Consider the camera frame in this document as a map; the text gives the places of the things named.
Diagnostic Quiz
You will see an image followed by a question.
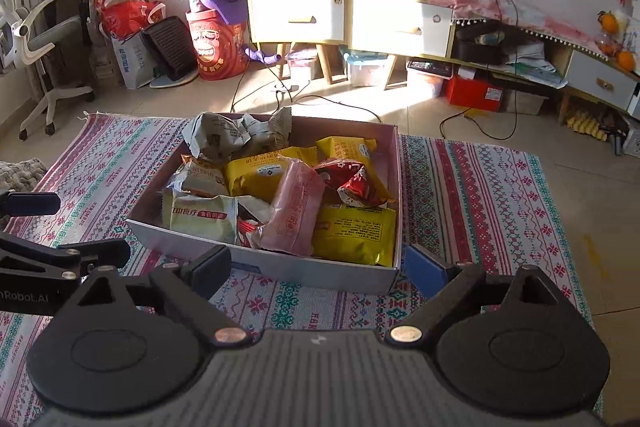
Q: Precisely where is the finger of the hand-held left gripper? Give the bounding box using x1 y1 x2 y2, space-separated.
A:
0 232 132 282
0 191 62 218

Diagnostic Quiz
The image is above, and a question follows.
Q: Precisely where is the large yellow snack packet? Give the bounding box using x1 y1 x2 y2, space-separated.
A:
224 146 319 204

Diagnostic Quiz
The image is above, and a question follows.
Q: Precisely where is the white paper bag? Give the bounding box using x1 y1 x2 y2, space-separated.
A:
111 32 161 90

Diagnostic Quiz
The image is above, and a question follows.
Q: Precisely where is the brown cardboard box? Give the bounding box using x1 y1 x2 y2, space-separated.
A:
502 89 548 115

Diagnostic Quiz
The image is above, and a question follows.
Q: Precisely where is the grey printed white packet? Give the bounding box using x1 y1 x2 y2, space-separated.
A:
181 111 253 162

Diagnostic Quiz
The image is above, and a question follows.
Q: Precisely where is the white office chair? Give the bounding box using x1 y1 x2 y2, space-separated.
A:
0 0 96 140

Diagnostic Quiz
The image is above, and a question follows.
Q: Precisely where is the clear storage box dark lid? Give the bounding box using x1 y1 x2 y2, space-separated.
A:
406 59 448 98

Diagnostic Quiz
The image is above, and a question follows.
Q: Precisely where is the low wooden cabinet white drawer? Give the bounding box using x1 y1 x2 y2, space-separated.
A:
350 0 456 88

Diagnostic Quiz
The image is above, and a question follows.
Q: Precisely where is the pink cloth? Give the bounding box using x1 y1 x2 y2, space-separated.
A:
417 0 601 52

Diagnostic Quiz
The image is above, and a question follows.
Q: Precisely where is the black slatted tray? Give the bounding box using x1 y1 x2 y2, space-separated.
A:
142 17 198 80

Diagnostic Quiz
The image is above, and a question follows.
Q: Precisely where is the pink snack packet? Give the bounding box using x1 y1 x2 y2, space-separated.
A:
260 158 327 258

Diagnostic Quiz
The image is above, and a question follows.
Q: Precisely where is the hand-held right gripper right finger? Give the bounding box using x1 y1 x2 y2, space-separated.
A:
382 243 571 349

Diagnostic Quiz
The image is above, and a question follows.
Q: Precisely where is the silver cardboard box pink inside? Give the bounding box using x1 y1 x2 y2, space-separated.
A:
125 112 403 295

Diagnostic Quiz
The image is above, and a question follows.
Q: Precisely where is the small yellow snack packet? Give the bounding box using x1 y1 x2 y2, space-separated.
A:
315 135 396 202

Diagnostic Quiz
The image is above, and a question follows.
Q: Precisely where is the red plastic bag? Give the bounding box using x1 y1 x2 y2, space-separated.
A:
97 0 166 40

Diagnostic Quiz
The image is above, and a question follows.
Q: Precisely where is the yellow packet red label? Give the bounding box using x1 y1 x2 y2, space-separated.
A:
311 203 399 269

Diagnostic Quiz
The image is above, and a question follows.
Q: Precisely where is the red foil packet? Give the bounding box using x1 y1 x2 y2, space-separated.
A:
314 158 387 208

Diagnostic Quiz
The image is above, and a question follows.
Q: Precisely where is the purple plastic toy piece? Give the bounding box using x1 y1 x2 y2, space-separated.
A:
245 47 281 64

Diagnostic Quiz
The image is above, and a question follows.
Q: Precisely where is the black floor cable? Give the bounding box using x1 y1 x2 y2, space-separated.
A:
440 107 521 140

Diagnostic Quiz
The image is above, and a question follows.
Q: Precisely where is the grey knitted blanket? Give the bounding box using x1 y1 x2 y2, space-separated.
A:
0 159 48 192

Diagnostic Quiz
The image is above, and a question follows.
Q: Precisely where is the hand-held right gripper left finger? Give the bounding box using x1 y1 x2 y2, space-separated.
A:
62 244 251 350

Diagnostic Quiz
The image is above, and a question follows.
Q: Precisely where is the small clear storage box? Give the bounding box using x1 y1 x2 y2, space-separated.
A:
286 49 321 80

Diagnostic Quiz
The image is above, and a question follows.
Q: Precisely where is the patterned woven blanket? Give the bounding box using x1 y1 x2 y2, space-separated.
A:
0 113 603 408

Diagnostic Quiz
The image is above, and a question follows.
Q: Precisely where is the beige snack packet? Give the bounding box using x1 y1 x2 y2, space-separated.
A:
161 189 240 247

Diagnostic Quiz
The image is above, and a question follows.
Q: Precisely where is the red cardboard box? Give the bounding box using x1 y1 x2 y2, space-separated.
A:
445 74 503 112

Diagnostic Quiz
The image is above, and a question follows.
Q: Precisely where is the red cartoon bag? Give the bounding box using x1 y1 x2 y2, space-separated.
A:
186 9 250 81

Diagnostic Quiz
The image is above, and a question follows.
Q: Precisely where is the row of yellow pieces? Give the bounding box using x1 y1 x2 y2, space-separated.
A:
567 109 608 140

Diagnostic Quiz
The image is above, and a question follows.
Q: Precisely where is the black device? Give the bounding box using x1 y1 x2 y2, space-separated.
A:
457 27 506 65

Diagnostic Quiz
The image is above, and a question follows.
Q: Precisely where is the long wooden media stand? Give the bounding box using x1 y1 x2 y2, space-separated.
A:
450 19 640 122

